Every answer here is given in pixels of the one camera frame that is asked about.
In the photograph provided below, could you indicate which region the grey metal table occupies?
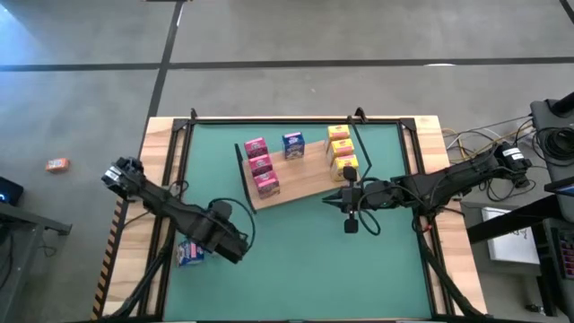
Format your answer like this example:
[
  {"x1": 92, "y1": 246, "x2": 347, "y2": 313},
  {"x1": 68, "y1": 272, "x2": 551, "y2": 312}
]
[{"x1": 0, "y1": 201, "x2": 73, "y2": 323}]

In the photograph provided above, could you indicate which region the yellow floor cable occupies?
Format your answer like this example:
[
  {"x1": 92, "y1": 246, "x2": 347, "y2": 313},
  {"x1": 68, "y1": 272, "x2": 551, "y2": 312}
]
[{"x1": 441, "y1": 127, "x2": 535, "y2": 170}]

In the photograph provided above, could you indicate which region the black metal table frame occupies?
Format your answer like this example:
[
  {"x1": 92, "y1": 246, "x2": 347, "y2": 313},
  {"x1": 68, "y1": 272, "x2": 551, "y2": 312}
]
[{"x1": 100, "y1": 106, "x2": 491, "y2": 323}]

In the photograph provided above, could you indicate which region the dark tablet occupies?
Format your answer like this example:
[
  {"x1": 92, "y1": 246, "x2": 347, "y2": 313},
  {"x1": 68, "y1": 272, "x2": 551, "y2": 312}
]
[{"x1": 544, "y1": 175, "x2": 574, "y2": 198}]

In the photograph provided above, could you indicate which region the wooden shelf with black brackets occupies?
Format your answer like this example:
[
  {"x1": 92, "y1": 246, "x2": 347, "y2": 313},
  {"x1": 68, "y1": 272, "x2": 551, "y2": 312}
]
[{"x1": 233, "y1": 114, "x2": 374, "y2": 215}]

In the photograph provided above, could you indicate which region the pink cereal box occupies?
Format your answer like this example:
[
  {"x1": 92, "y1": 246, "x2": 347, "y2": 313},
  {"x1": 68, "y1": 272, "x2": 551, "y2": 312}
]
[
  {"x1": 243, "y1": 136, "x2": 270, "y2": 159},
  {"x1": 248, "y1": 153, "x2": 274, "y2": 177},
  {"x1": 253, "y1": 170, "x2": 282, "y2": 200}
]

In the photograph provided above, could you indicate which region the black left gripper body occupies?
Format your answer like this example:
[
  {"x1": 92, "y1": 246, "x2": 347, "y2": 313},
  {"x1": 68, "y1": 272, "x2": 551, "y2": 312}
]
[{"x1": 206, "y1": 200, "x2": 251, "y2": 266}]

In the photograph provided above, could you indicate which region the coiled black cable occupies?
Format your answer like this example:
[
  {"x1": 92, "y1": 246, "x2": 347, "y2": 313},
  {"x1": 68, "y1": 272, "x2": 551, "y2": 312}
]
[{"x1": 532, "y1": 127, "x2": 574, "y2": 162}]

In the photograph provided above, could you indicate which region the blue Frosted Flakes box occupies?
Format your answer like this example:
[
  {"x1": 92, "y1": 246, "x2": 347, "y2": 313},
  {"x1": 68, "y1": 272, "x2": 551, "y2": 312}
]
[
  {"x1": 176, "y1": 240, "x2": 206, "y2": 268},
  {"x1": 281, "y1": 131, "x2": 307, "y2": 162}
]

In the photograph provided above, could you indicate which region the black beam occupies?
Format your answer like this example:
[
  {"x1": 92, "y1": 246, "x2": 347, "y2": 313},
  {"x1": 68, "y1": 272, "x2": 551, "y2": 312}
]
[{"x1": 465, "y1": 195, "x2": 574, "y2": 246}]

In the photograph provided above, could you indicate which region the green table mat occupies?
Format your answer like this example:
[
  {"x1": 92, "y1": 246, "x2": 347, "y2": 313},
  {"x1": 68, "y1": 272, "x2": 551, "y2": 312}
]
[{"x1": 163, "y1": 121, "x2": 434, "y2": 322}]

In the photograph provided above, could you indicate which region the black device with blue light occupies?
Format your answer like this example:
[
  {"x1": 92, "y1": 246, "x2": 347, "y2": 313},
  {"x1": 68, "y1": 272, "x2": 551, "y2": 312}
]
[{"x1": 0, "y1": 176, "x2": 25, "y2": 207}]

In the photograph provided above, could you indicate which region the yellow Corn Pops box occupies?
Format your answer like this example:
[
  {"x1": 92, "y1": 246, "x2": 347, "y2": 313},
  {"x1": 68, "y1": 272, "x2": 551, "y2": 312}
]
[
  {"x1": 329, "y1": 137, "x2": 356, "y2": 159},
  {"x1": 329, "y1": 154, "x2": 361, "y2": 183},
  {"x1": 325, "y1": 124, "x2": 352, "y2": 147}
]

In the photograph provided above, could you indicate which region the black power brick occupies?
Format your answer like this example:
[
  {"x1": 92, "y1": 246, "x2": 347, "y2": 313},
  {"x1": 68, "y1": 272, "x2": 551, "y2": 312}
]
[{"x1": 510, "y1": 170, "x2": 531, "y2": 189}]

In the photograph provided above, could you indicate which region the small orange object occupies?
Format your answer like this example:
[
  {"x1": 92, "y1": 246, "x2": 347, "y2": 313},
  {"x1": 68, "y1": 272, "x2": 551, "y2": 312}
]
[{"x1": 45, "y1": 157, "x2": 72, "y2": 174}]

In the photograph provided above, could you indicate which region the white board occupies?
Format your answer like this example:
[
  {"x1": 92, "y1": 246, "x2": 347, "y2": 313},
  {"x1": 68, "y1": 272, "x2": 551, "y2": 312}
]
[{"x1": 482, "y1": 206, "x2": 542, "y2": 266}]

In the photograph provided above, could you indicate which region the grey stand base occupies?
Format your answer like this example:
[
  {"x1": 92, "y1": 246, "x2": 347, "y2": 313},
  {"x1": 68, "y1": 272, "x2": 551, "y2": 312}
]
[{"x1": 529, "y1": 92, "x2": 574, "y2": 185}]

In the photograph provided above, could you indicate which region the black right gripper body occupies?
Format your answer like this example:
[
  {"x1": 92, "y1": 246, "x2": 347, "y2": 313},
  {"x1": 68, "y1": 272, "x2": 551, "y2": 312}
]
[{"x1": 341, "y1": 164, "x2": 398, "y2": 235}]

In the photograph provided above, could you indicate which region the yellow black striped strip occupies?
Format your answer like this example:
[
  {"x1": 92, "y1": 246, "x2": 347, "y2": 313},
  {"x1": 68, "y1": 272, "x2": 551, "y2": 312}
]
[{"x1": 91, "y1": 192, "x2": 126, "y2": 320}]

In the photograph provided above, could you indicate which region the keypad with coloured keys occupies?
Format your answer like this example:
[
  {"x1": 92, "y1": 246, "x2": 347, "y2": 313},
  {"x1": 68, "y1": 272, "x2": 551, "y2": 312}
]
[{"x1": 550, "y1": 226, "x2": 574, "y2": 282}]

